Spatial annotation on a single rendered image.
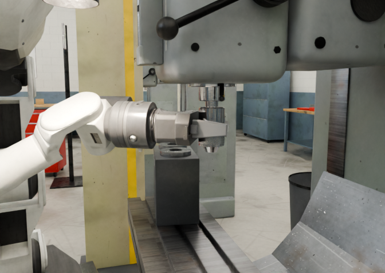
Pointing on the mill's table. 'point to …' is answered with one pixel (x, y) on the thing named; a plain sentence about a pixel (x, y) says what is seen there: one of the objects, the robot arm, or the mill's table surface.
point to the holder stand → (176, 185)
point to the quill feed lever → (167, 32)
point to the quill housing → (223, 38)
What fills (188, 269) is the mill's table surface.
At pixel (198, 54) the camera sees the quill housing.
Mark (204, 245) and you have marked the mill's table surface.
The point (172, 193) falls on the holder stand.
